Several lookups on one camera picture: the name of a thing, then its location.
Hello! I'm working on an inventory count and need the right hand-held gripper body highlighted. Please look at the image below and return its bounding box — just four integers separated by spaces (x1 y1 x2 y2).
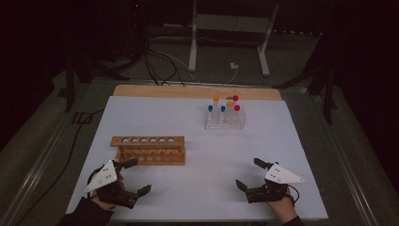
245 163 306 204

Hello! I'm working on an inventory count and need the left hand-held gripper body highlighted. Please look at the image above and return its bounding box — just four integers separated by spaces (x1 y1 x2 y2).
84 159 139 210

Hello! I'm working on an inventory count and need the wooden test tube rack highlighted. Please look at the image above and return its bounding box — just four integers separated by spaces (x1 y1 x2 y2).
110 136 186 167

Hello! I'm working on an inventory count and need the clear plastic test tube rack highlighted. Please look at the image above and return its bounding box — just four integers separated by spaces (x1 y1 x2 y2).
204 102 247 131

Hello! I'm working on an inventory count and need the person's left hand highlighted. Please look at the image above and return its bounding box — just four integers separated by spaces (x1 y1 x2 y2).
89 175 126 211

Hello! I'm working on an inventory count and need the person's right hand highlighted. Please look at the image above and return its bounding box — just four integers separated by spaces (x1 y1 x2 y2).
266 187 299 224

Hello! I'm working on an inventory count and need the white table mat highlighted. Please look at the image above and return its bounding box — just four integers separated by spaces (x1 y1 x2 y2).
66 95 328 221

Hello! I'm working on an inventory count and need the black tripod stand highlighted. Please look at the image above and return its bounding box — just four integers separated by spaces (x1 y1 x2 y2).
57 51 130 113
272 31 339 125

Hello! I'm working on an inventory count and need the grey metal stand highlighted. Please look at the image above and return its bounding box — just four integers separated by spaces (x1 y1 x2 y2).
187 0 280 77

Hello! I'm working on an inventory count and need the right hand-held gripper cable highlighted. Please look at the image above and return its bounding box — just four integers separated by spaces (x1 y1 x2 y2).
284 184 301 207

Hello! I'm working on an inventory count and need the metal floor rail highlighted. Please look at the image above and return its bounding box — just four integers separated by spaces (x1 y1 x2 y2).
0 84 95 226
90 77 310 93
309 92 380 226

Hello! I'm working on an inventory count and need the bundle of black cables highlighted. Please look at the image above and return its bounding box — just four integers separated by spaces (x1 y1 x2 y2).
139 37 186 88

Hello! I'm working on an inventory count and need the white cable with plug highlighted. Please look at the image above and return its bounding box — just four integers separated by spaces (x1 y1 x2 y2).
150 36 240 86

